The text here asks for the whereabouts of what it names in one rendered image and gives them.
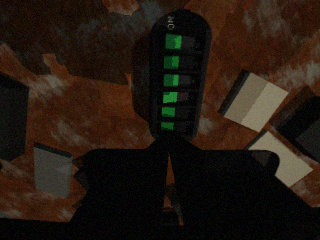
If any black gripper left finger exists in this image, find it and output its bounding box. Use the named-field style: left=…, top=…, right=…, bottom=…
left=82, top=131, right=170, bottom=225

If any dark grey controller unit with green rocker switches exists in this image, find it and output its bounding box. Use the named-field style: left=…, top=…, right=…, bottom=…
left=149, top=9, right=212, bottom=142

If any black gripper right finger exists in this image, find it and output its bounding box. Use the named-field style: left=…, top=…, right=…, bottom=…
left=169, top=131, right=280, bottom=226

